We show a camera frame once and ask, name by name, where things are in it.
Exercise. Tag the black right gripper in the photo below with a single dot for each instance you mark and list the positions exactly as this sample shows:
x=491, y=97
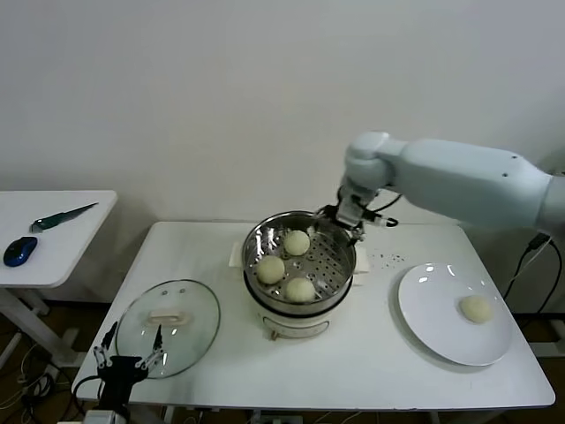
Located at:
x=333, y=213

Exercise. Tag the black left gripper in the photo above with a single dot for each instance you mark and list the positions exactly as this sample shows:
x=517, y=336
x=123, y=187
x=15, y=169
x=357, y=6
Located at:
x=117, y=380

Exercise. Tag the white steamed baozi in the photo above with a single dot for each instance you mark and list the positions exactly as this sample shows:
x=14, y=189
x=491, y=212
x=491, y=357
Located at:
x=296, y=243
x=300, y=290
x=476, y=309
x=270, y=270

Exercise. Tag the round glass pot lid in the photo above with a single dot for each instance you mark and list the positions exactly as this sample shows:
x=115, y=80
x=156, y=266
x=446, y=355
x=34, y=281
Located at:
x=198, y=309

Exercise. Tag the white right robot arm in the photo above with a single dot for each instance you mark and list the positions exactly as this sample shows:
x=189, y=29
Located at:
x=441, y=176

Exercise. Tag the perforated steel steamer basket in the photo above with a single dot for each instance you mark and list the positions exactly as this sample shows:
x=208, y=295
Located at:
x=331, y=265

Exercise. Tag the dark crumb specks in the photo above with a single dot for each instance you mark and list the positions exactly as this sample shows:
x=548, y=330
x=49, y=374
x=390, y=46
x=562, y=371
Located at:
x=396, y=258

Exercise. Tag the white electric cooker pot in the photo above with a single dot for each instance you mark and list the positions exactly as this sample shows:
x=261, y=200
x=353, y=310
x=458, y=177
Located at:
x=291, y=324

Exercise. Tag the small white side table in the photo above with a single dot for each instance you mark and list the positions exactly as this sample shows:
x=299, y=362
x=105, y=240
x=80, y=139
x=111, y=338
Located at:
x=79, y=247

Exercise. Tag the large white plate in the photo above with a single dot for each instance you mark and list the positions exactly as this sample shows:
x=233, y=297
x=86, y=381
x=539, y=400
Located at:
x=424, y=309

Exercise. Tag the blue computer mouse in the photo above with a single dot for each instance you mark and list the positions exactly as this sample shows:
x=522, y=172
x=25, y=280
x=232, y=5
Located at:
x=20, y=251

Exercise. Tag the large white work table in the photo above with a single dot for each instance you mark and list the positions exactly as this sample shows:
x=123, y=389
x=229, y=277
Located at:
x=353, y=375

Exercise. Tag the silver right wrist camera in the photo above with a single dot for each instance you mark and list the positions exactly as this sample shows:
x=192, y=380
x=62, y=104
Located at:
x=348, y=212

